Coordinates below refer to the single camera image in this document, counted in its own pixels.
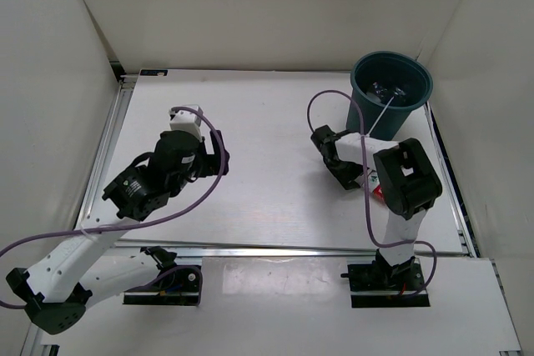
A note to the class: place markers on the red label plastic bottle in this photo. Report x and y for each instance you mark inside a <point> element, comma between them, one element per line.
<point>371,179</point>

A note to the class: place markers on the blue label plastic bottle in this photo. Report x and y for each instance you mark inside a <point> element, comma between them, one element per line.
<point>377,92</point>

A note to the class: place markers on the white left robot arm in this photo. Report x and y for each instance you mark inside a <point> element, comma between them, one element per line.
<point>59,289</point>

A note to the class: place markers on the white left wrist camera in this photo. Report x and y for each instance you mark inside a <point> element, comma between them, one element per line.
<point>185,121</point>

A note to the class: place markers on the black label plastic bottle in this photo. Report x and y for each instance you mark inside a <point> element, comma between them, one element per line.
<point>398,96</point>

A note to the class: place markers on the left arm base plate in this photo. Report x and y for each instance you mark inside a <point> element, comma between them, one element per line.
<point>182,288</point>

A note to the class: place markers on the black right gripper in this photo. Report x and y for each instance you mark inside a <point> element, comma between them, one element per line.
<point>347,178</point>

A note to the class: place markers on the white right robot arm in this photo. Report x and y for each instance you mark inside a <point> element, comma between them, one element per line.
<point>409,187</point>

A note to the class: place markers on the dark teal plastic bin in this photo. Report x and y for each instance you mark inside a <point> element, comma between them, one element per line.
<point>387,86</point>

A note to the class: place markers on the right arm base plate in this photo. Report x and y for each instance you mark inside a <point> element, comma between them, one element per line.
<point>388,289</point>

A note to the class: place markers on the blue sticker on table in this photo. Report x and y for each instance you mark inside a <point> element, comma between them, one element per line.
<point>153,72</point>

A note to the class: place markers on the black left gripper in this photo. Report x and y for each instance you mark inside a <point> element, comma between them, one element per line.
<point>211,164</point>

